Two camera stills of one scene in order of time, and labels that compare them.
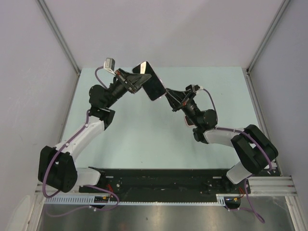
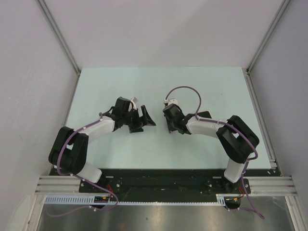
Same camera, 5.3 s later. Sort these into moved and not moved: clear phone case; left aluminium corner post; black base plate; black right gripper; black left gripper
Moved: black left gripper; black right gripper; clear phone case
Not moved: left aluminium corner post; black base plate
